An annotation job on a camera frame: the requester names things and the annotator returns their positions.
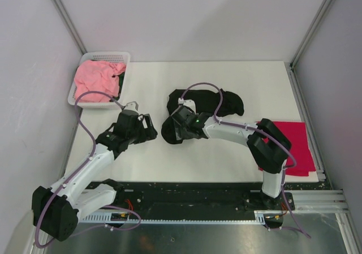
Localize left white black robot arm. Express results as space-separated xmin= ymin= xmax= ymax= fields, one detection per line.
xmin=32 ymin=110 xmax=157 ymax=242

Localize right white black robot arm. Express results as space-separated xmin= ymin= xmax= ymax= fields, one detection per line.
xmin=170 ymin=105 xmax=292 ymax=209

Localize dark green garment in basket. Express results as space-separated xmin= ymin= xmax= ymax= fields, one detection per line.
xmin=113 ymin=72 xmax=126 ymax=101

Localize crumpled pink t-shirt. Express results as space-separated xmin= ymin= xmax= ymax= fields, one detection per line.
xmin=74 ymin=60 xmax=126 ymax=100

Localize folded magenta t-shirt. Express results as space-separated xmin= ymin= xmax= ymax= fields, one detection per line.
xmin=274 ymin=121 xmax=316 ymax=178

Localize aluminium extrusion rails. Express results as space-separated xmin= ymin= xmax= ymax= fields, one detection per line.
xmin=287 ymin=190 xmax=349 ymax=213

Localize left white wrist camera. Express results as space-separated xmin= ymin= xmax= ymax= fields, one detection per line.
xmin=122 ymin=101 xmax=139 ymax=115

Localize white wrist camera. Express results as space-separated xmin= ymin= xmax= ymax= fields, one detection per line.
xmin=122 ymin=101 xmax=139 ymax=115
xmin=178 ymin=98 xmax=196 ymax=113

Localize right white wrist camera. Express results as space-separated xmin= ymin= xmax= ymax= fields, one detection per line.
xmin=178 ymin=98 xmax=196 ymax=113

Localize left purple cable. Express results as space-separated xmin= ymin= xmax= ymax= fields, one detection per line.
xmin=35 ymin=91 xmax=141 ymax=249

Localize white slotted cable duct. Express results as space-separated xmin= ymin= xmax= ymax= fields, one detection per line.
xmin=79 ymin=210 xmax=283 ymax=225

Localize left aluminium frame post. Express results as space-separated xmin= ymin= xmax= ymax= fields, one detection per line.
xmin=51 ymin=0 xmax=87 ymax=54

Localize aluminium frame post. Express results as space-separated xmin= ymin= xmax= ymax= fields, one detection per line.
xmin=291 ymin=0 xmax=344 ymax=65
xmin=51 ymin=0 xmax=87 ymax=54

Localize right aluminium frame post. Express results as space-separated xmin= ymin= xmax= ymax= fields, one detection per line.
xmin=291 ymin=0 xmax=344 ymax=65

